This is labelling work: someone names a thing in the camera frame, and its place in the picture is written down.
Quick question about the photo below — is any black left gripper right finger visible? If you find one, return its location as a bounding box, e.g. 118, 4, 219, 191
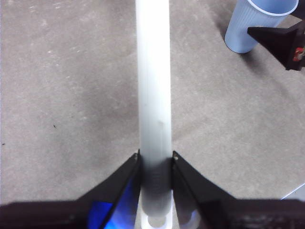
171, 150, 305, 229

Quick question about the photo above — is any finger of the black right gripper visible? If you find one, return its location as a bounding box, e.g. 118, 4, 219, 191
247, 23, 299, 69

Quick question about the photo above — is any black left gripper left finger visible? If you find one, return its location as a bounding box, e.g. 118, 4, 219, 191
0, 149, 142, 229

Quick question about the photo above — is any blue ribbed plastic cup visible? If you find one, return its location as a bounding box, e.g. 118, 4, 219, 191
224, 0, 299, 54

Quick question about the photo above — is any grey-handled sponge cup brush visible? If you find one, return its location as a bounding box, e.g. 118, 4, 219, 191
134, 0, 177, 229

